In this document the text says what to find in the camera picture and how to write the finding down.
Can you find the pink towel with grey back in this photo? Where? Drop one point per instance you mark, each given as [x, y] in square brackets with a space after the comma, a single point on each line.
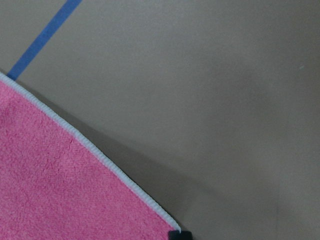
[56, 185]

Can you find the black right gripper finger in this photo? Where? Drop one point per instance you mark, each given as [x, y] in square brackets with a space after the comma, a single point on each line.
[180, 235]

